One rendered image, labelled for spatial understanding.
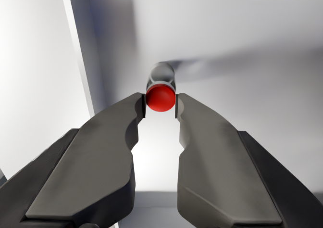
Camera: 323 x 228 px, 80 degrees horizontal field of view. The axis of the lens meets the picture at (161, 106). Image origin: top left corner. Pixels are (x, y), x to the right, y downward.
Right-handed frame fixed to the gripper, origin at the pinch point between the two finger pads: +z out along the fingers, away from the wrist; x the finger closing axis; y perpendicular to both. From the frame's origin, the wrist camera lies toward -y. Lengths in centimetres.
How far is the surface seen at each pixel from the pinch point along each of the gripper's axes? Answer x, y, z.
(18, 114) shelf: -14.3, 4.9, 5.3
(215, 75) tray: 4.5, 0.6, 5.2
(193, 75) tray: 2.7, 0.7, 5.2
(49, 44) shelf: -9.2, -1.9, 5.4
